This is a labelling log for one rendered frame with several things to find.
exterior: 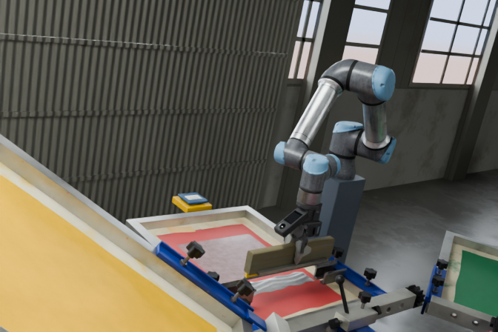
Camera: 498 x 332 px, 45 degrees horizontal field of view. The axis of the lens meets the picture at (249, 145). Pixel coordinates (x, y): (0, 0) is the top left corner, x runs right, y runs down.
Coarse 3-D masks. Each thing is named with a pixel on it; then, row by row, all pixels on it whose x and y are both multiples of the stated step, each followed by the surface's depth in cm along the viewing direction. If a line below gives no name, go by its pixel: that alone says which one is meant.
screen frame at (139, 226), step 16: (224, 208) 253; (240, 208) 257; (128, 224) 224; (144, 224) 227; (160, 224) 231; (176, 224) 236; (256, 224) 251; (272, 224) 247; (352, 288) 210; (288, 320) 180
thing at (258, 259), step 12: (312, 240) 201; (324, 240) 203; (252, 252) 185; (264, 252) 187; (276, 252) 190; (288, 252) 194; (312, 252) 201; (324, 252) 205; (252, 264) 185; (264, 264) 189; (276, 264) 192; (288, 264) 196
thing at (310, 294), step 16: (240, 224) 250; (224, 240) 232; (240, 240) 235; (256, 240) 237; (240, 256) 221; (288, 272) 217; (304, 272) 219; (288, 288) 205; (304, 288) 208; (320, 288) 210; (304, 304) 198; (320, 304) 199
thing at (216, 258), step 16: (176, 240) 225; (192, 240) 227; (208, 240) 230; (208, 256) 217; (224, 256) 219; (224, 272) 208; (240, 272) 210; (256, 304) 192; (272, 304) 194; (288, 304) 196
